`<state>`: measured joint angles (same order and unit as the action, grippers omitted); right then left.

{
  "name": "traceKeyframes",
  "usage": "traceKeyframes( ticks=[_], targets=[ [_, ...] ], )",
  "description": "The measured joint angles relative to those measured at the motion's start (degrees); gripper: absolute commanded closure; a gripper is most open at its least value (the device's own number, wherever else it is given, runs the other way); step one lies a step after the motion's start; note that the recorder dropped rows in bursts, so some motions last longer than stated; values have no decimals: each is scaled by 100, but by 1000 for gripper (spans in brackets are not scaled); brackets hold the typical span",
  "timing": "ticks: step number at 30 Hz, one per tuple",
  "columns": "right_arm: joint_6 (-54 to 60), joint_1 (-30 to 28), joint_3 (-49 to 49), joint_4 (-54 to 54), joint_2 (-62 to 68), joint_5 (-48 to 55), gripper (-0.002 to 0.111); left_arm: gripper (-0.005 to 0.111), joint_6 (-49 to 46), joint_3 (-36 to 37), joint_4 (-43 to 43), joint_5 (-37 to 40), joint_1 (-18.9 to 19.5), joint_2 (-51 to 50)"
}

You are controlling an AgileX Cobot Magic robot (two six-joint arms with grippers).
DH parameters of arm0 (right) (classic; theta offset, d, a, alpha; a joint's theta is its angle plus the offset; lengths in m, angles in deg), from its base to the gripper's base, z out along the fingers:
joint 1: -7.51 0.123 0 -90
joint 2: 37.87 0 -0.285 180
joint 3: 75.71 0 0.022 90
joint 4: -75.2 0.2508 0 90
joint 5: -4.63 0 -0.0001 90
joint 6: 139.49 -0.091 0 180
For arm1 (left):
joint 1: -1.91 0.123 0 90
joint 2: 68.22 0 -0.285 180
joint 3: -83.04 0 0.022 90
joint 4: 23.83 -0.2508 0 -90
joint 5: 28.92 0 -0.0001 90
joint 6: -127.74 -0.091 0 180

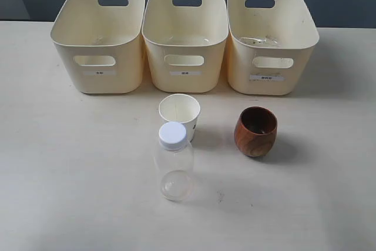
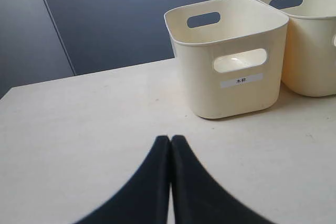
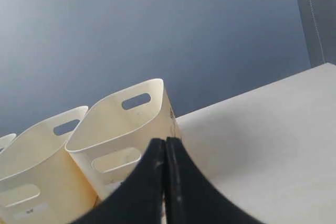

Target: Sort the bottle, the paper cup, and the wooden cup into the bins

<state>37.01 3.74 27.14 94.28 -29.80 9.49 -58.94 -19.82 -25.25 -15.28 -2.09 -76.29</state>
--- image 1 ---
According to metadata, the middle cream plastic bin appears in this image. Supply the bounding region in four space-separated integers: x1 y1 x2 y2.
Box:
142 0 229 93

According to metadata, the right cream plastic bin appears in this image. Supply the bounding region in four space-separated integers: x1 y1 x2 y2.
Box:
226 0 320 95

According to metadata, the white label left bin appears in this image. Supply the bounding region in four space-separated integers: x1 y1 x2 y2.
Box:
82 70 116 76

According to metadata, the white paper cup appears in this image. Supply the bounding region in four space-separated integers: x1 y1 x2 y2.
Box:
159 93 201 142

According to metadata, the brown wooden cup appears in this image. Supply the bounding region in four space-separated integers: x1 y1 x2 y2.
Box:
234 106 277 158

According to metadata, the clear plastic bottle white cap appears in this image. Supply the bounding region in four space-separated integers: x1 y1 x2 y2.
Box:
153 122 194 202

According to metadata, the cream plastic bin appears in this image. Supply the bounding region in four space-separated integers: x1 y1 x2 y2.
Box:
226 0 320 95
142 0 229 93
51 0 145 94

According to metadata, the left cream plastic bin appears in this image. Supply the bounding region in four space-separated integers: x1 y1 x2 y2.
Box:
51 0 145 94

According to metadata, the white label right bin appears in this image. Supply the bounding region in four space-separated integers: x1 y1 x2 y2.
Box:
250 75 284 81

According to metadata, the white label bin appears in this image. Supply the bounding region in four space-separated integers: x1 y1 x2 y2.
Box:
82 70 116 76
169 71 202 76
250 75 284 81

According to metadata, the white label middle bin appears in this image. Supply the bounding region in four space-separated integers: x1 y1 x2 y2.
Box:
169 71 202 76

